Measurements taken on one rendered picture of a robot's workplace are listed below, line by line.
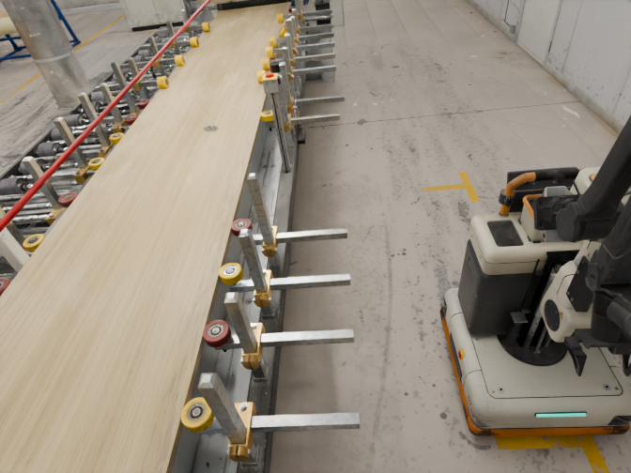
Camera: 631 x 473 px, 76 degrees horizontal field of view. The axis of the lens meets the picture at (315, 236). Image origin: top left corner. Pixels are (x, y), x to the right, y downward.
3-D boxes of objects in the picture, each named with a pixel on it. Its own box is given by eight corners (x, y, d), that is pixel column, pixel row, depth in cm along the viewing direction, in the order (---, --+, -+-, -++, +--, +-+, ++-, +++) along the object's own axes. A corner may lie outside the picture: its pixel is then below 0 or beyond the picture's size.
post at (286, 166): (291, 167, 226) (277, 88, 197) (290, 172, 223) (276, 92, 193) (284, 168, 227) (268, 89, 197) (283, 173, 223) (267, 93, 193)
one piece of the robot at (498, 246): (452, 309, 207) (476, 170, 152) (563, 303, 202) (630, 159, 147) (468, 368, 183) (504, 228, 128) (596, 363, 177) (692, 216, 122)
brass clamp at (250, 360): (267, 331, 131) (264, 322, 128) (262, 369, 121) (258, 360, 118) (248, 332, 132) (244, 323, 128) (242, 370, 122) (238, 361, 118)
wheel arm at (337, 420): (359, 418, 109) (359, 410, 106) (360, 431, 106) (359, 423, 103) (202, 423, 112) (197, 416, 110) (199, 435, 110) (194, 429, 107)
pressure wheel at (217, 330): (214, 365, 126) (204, 344, 119) (210, 344, 132) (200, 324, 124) (239, 356, 128) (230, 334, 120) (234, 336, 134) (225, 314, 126)
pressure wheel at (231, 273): (223, 298, 146) (215, 277, 139) (229, 282, 152) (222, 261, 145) (245, 299, 145) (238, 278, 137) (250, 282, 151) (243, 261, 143)
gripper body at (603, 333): (639, 351, 85) (643, 319, 83) (586, 351, 87) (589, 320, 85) (623, 335, 91) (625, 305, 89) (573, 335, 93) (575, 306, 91)
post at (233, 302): (271, 381, 138) (238, 289, 107) (270, 391, 136) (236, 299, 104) (261, 382, 139) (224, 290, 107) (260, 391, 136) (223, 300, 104)
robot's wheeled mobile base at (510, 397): (437, 313, 223) (441, 282, 206) (559, 308, 217) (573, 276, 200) (469, 440, 172) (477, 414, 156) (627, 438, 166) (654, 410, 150)
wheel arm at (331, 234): (347, 235, 165) (346, 226, 162) (347, 240, 163) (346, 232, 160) (242, 242, 169) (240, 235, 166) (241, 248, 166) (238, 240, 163)
